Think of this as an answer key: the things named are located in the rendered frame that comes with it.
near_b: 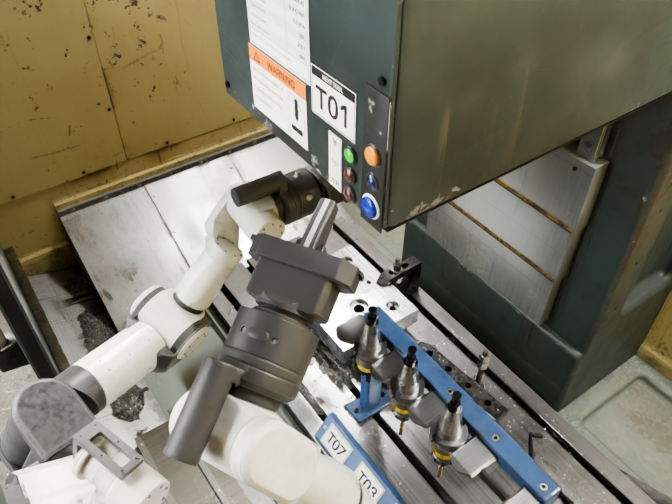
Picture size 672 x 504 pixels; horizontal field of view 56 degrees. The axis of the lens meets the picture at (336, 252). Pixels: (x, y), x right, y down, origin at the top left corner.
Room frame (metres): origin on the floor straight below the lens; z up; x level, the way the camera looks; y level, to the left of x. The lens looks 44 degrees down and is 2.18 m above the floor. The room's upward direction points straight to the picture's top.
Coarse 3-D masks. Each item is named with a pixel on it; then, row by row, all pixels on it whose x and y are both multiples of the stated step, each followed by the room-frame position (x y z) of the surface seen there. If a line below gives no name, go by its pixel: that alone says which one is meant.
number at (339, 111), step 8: (328, 96) 0.72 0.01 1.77; (336, 96) 0.70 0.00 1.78; (328, 104) 0.72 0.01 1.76; (336, 104) 0.70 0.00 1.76; (344, 104) 0.69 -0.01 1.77; (328, 112) 0.72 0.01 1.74; (336, 112) 0.70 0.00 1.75; (344, 112) 0.69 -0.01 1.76; (336, 120) 0.70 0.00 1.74; (344, 120) 0.69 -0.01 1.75; (344, 128) 0.69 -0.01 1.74
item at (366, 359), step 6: (354, 342) 0.75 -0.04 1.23; (384, 342) 0.75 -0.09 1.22; (354, 348) 0.74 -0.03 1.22; (384, 348) 0.74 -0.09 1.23; (354, 354) 0.74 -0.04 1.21; (360, 354) 0.72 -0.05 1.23; (366, 354) 0.72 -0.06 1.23; (372, 354) 0.72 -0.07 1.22; (378, 354) 0.72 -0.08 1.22; (384, 354) 0.73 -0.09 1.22; (360, 360) 0.72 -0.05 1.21; (366, 360) 0.72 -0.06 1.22; (372, 360) 0.72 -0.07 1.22
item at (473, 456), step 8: (472, 440) 0.55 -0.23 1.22; (480, 440) 0.55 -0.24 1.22; (464, 448) 0.54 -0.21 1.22; (472, 448) 0.54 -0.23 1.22; (480, 448) 0.54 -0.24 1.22; (488, 448) 0.54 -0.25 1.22; (456, 456) 0.52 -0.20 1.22; (464, 456) 0.52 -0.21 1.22; (472, 456) 0.52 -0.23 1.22; (480, 456) 0.52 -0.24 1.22; (488, 456) 0.52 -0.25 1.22; (496, 456) 0.52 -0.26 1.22; (456, 464) 0.51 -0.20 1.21; (464, 464) 0.51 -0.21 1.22; (472, 464) 0.51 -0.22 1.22; (480, 464) 0.51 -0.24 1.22; (488, 464) 0.51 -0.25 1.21; (464, 472) 0.49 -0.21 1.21; (472, 472) 0.49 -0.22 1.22
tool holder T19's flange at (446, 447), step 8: (440, 416) 0.59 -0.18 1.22; (432, 424) 0.58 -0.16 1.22; (432, 432) 0.56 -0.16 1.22; (464, 432) 0.56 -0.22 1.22; (432, 440) 0.56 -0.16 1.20; (440, 440) 0.55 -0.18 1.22; (456, 440) 0.55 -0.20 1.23; (464, 440) 0.55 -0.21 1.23; (440, 448) 0.54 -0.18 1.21; (448, 448) 0.54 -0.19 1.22; (456, 448) 0.54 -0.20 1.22
